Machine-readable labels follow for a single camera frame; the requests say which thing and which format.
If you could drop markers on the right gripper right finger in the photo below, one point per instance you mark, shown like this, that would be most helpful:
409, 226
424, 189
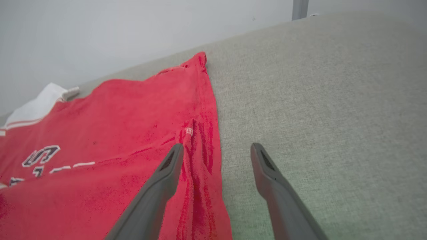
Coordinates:
283, 203

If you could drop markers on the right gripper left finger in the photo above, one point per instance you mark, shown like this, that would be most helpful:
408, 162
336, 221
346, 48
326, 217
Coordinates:
150, 200

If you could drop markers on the red and white shirt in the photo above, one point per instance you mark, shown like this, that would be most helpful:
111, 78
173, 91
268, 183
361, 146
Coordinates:
116, 133

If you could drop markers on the grey fabric sofa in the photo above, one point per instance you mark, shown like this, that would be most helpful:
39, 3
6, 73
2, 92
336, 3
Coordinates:
317, 100

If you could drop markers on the grey metal bar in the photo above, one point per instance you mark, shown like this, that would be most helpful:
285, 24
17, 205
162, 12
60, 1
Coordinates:
300, 10

